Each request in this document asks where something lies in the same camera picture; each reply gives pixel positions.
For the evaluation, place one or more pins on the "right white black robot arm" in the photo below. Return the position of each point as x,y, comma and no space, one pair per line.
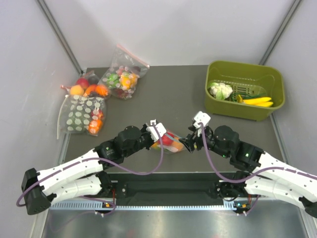
259,173

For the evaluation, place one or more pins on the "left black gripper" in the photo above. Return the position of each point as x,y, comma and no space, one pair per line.
143,129

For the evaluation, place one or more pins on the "red zip fruit bag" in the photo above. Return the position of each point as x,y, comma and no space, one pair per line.
88,85

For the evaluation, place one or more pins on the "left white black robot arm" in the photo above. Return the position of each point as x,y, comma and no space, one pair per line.
85,175

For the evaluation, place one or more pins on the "green fake beans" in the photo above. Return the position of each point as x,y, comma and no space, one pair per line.
240,96

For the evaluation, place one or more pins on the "orange fake peach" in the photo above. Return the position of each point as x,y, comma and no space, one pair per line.
176,146

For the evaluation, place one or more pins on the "pink zip dotted bag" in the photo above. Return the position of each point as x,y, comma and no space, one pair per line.
122,76

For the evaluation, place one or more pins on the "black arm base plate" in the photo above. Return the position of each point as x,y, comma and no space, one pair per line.
122,186

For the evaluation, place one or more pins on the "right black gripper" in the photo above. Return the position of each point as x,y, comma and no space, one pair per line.
190,144

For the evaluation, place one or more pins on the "white dotted zip bag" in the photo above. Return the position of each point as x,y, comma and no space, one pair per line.
81,115

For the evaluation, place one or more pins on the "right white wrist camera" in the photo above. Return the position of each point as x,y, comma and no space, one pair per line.
201,118

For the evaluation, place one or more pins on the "red fake apple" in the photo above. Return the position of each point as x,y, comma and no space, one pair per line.
167,139

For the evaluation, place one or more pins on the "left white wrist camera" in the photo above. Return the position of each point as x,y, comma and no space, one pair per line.
156,130

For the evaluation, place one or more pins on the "dark grey table mat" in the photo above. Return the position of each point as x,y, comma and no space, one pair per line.
170,94

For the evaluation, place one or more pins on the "olive green plastic bin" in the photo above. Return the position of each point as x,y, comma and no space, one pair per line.
246,78

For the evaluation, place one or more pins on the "blue zip clear bag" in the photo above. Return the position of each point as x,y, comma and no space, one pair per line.
167,149

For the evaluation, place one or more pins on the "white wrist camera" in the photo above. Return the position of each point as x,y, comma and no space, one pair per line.
156,130
201,118

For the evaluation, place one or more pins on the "yellow fake banana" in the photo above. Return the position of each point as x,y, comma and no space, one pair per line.
261,101

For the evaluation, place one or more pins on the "white fake cauliflower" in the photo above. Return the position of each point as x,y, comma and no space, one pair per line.
220,91

